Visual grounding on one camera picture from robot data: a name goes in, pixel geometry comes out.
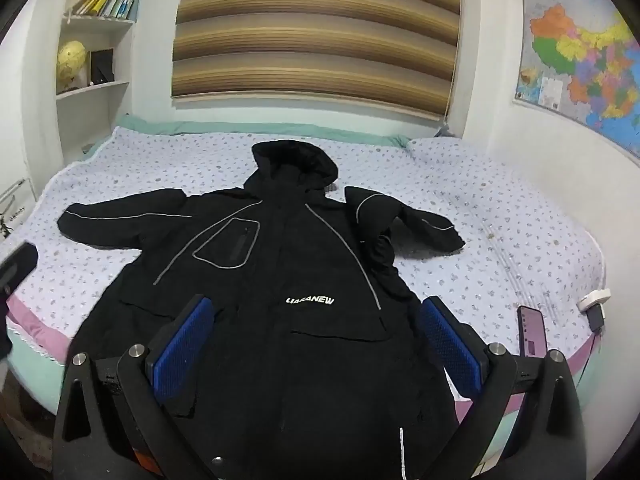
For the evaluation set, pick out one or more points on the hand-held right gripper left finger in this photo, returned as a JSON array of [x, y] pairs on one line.
[[184, 342]]

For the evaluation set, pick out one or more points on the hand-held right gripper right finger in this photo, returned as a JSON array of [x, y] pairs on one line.
[[450, 347]]

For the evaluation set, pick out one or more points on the black hooded jacket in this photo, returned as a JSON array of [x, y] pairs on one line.
[[280, 240]]

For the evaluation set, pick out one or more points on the purple smartphone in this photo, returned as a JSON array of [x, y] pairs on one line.
[[530, 332]]

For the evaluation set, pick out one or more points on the black charger plug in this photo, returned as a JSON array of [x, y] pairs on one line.
[[596, 319]]

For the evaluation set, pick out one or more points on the white power adapter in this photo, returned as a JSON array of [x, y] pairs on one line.
[[595, 300]]

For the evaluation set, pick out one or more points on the bed with floral bedspread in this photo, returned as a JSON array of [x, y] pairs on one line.
[[150, 160]]

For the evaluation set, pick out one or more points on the yellow globe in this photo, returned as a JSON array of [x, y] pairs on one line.
[[71, 62]]

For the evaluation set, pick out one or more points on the wooden slatted headboard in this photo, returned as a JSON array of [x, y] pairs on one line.
[[315, 30]]

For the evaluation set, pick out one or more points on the black picture frame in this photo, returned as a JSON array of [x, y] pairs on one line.
[[101, 66]]

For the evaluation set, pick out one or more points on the white wall bookshelf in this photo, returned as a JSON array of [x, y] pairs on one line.
[[117, 30]]

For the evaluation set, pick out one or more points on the colourful wall map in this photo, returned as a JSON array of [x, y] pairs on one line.
[[580, 60]]

